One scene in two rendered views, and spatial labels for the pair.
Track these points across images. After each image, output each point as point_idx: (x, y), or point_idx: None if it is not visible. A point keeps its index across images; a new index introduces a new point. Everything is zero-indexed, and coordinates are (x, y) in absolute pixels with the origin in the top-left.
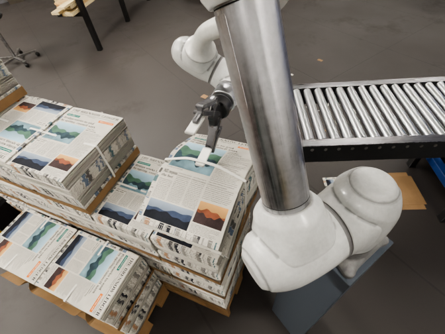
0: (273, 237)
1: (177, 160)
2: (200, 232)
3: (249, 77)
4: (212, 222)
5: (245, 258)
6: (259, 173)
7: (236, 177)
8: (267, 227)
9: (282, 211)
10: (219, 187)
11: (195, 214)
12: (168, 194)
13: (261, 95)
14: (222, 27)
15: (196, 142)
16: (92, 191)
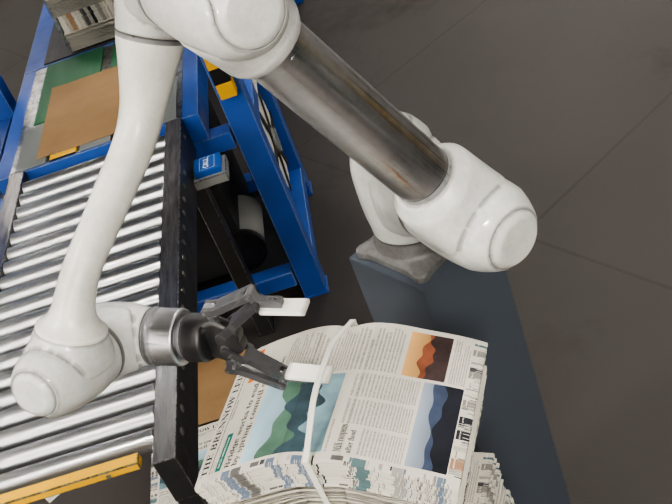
0: (479, 180)
1: None
2: (463, 368)
3: (346, 72)
4: (441, 352)
5: (506, 231)
6: (414, 152)
7: (348, 327)
8: (468, 181)
9: (448, 161)
10: (371, 350)
11: (429, 380)
12: (394, 431)
13: (359, 78)
14: (305, 57)
15: (240, 450)
16: None
